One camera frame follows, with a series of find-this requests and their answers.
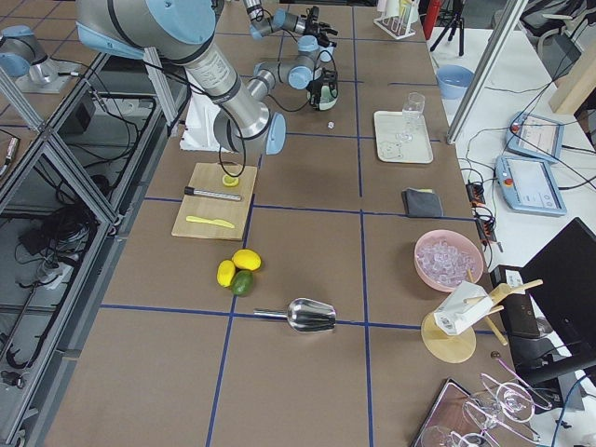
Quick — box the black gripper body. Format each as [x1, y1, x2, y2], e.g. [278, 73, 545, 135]
[302, 6, 329, 39]
[309, 68, 337, 91]

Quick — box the green ceramic bowl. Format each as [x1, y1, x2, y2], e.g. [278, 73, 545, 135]
[307, 85, 338, 111]

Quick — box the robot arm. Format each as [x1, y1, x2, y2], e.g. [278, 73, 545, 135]
[244, 0, 338, 48]
[76, 1, 337, 155]

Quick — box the blue bowl with fork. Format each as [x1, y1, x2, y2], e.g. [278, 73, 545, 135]
[436, 65, 474, 100]

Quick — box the pink bowl of ice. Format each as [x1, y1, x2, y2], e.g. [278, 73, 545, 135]
[413, 229, 484, 292]

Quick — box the metal ice scoop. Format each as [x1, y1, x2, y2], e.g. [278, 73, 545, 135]
[253, 297, 337, 332]

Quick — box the clear wine glass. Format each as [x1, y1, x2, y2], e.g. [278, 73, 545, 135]
[397, 92, 426, 142]

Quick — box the cream bear tray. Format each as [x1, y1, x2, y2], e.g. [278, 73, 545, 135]
[373, 111, 434, 164]

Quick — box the halved lemon slice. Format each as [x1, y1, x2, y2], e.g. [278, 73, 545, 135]
[222, 174, 240, 188]

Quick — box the grey folded cloth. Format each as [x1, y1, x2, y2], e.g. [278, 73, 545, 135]
[401, 188, 443, 218]

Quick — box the wooden cutting board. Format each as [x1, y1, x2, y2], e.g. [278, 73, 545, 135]
[171, 163, 258, 240]

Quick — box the yellow plastic knife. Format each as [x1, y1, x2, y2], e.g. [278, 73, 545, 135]
[185, 215, 236, 229]

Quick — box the yellow lemon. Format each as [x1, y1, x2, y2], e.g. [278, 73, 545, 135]
[216, 260, 237, 288]
[232, 249, 262, 271]

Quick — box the blue teach pendant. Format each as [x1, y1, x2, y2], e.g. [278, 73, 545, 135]
[505, 112, 564, 164]
[494, 156, 567, 217]

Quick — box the green lime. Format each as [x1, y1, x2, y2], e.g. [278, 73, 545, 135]
[230, 270, 254, 296]

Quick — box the wooden cup stand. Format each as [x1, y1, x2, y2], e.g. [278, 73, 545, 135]
[421, 279, 543, 363]

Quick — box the black monitor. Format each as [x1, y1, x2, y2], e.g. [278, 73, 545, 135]
[504, 217, 595, 385]

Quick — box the white wire cup rack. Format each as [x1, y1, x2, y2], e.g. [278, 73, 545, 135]
[373, 0, 419, 40]

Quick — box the black camera tripod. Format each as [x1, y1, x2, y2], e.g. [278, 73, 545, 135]
[429, 0, 466, 57]

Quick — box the aluminium frame post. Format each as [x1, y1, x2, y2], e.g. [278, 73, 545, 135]
[446, 0, 529, 144]

